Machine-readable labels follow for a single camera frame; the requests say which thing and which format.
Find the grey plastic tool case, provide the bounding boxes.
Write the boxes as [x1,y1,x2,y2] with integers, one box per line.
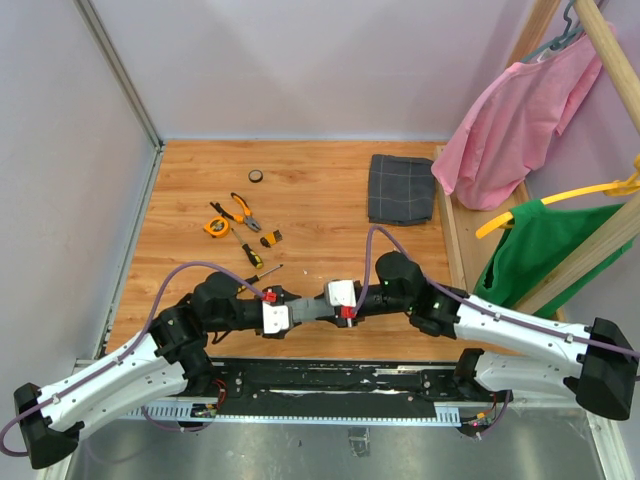
[287,297,333,324]

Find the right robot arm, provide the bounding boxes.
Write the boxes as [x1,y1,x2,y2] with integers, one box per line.
[316,252,639,421]

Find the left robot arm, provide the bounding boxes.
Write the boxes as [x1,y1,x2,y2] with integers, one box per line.
[14,272,312,470]

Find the flathead screwdriver black yellow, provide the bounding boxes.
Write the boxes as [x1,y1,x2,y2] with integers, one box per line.
[246,264,283,284]

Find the phillips screwdriver black yellow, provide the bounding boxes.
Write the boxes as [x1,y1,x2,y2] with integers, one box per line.
[230,228,264,269]

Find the hex key set orange holder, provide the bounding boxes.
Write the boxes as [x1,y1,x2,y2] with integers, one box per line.
[260,230,283,248]

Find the orange black pliers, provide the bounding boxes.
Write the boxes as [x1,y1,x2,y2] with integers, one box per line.
[210,192,262,232]

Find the yellow tape measure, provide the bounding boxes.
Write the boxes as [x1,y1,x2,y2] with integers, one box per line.
[203,216,230,239]

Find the dark grey checked cloth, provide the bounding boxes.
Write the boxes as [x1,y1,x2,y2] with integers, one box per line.
[367,154,436,226]

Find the wooden clothes rack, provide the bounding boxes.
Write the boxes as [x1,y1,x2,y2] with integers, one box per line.
[437,1,639,313]

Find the green shirt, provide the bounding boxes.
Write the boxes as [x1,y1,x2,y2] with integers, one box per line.
[473,200,621,309]

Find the pink shirt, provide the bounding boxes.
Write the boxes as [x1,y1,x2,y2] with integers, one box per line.
[432,35,602,211]

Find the yellow clothes hanger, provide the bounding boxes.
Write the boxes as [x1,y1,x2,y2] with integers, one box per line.
[475,156,640,239]

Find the teal clothes hanger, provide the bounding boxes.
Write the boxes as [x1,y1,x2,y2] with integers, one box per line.
[519,0,586,64]

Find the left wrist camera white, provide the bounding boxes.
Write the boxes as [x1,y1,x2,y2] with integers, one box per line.
[262,288,293,336]

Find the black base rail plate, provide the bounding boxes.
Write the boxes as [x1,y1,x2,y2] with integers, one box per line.
[170,358,513,419]

